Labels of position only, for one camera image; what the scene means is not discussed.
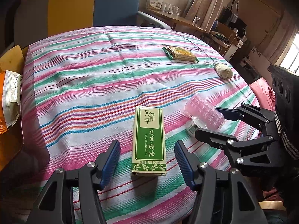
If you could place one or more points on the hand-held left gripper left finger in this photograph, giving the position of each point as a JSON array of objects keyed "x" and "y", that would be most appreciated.
[{"x": 111, "y": 163}]

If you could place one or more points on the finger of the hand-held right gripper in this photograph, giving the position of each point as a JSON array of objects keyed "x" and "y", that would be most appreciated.
[
  {"x": 227, "y": 114},
  {"x": 210, "y": 136}
]

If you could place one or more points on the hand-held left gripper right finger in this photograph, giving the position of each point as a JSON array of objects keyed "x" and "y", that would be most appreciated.
[{"x": 184, "y": 165}]

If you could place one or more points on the green white carton box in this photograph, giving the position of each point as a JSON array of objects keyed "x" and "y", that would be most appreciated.
[{"x": 148, "y": 142}]

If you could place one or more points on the clear plastic clip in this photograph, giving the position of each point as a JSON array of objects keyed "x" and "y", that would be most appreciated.
[{"x": 192, "y": 124}]

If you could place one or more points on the pink blanket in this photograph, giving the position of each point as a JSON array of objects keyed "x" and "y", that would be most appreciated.
[{"x": 261, "y": 91}]

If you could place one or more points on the window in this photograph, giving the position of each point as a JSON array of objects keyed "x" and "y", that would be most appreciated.
[{"x": 292, "y": 53}]

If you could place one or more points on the small beige cloth bundle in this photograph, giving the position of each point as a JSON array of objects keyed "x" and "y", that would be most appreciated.
[{"x": 223, "y": 70}]

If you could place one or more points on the white floral box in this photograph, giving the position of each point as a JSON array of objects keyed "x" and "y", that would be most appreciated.
[{"x": 255, "y": 57}]

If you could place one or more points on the green biscuit packet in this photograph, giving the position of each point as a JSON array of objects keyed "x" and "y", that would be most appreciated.
[{"x": 181, "y": 54}]

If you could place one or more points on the cluttered wooden desk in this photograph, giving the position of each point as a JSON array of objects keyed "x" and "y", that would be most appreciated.
[{"x": 222, "y": 36}]

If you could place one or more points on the striped tablecloth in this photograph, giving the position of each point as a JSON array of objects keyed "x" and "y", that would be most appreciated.
[{"x": 93, "y": 74}]

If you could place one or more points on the wooden stool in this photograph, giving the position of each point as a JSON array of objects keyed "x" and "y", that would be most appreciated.
[{"x": 273, "y": 205}]

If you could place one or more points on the wooden side table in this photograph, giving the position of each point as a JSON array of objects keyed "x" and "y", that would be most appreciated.
[{"x": 177, "y": 22}]

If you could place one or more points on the beige curtain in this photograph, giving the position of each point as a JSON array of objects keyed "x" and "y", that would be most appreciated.
[{"x": 205, "y": 4}]

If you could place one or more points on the row of white cups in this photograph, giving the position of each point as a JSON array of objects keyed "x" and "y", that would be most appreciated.
[{"x": 170, "y": 8}]

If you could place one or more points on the orange white snack packet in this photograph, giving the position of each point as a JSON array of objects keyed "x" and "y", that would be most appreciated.
[{"x": 11, "y": 91}]

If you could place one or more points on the white printed box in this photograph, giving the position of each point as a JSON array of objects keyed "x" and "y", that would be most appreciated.
[{"x": 154, "y": 1}]

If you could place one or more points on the grey yellow blue armchair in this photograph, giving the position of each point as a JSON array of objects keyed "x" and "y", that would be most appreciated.
[{"x": 112, "y": 7}]

